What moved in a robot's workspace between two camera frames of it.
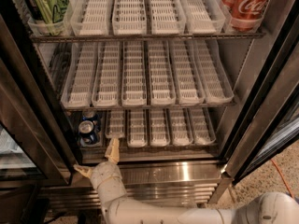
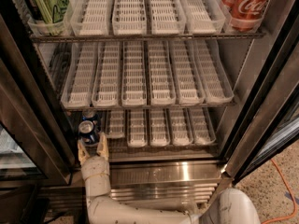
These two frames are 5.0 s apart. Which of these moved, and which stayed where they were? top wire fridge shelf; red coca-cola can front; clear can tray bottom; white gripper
Moved: white gripper
Stayed: clear can tray bottom; top wire fridge shelf; red coca-cola can front
